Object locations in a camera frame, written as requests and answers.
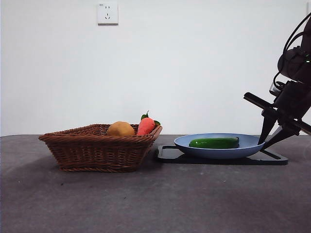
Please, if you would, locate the blue round plate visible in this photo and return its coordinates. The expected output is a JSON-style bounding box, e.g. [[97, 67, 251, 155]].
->
[[173, 133, 266, 160]]

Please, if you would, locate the orange carrot with green leaves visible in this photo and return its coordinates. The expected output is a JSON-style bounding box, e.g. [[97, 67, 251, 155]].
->
[[136, 109, 161, 136]]

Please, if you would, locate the white wall socket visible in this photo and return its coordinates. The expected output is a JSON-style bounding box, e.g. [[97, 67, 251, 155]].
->
[[97, 2, 119, 26]]

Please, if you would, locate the pale grey camera box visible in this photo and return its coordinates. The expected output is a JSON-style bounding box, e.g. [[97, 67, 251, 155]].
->
[[269, 81, 286, 94]]

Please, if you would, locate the yellow-brown potato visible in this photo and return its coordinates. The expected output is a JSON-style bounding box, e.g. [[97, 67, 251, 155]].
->
[[107, 121, 135, 136]]

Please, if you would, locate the black flat tray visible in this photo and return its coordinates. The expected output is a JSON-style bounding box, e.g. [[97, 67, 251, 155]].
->
[[155, 145, 288, 166]]

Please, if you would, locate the long black cable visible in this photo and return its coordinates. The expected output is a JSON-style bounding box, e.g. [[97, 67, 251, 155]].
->
[[283, 12, 311, 53]]

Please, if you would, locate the green pepper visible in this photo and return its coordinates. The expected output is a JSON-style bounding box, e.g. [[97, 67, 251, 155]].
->
[[189, 137, 240, 149]]

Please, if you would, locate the brown wicker basket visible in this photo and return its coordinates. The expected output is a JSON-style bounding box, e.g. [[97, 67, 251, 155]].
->
[[38, 123, 163, 173]]

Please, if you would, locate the short looped black cable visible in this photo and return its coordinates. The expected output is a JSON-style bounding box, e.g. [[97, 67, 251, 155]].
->
[[273, 71, 284, 88]]

